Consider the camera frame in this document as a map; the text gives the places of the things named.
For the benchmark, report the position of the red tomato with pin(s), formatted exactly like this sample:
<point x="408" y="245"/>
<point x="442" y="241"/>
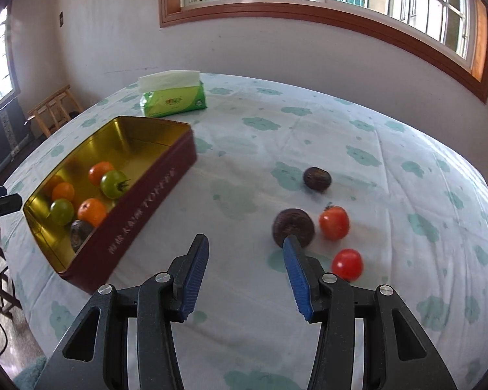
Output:
<point x="334" y="223"/>
<point x="348" y="265"/>

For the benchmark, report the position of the cloud pattern tablecloth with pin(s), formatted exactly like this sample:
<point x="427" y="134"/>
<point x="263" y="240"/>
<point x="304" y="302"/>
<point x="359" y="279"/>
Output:
<point x="419" y="219"/>

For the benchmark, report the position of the green tomato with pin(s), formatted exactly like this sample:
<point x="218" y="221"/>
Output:
<point x="114" y="184"/>
<point x="62" y="212"/>

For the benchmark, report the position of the orange mandarin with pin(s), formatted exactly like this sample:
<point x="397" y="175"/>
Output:
<point x="97" y="171"/>
<point x="63" y="190"/>
<point x="92" y="211"/>

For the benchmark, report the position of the wooden stool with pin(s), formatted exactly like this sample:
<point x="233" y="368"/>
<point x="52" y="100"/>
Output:
<point x="52" y="113"/>

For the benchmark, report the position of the red gold toffee tin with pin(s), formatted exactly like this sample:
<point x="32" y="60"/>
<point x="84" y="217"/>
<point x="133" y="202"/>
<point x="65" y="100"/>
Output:
<point x="153" y="153"/>

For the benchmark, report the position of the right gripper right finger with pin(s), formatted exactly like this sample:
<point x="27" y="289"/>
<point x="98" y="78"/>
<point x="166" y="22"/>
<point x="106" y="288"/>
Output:
<point x="398" y="354"/>

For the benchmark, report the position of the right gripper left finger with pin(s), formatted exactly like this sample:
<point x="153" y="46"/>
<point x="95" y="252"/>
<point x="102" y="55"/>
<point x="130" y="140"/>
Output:
<point x="93" y="353"/>

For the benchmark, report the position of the dark passion fruit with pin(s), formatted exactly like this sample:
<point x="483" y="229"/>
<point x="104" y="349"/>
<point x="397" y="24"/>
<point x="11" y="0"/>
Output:
<point x="317" y="179"/>
<point x="79" y="232"/>
<point x="293" y="222"/>

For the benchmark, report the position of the green tissue pack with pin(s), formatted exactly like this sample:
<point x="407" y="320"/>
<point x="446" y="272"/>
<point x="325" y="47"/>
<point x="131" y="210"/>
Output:
<point x="171" y="92"/>

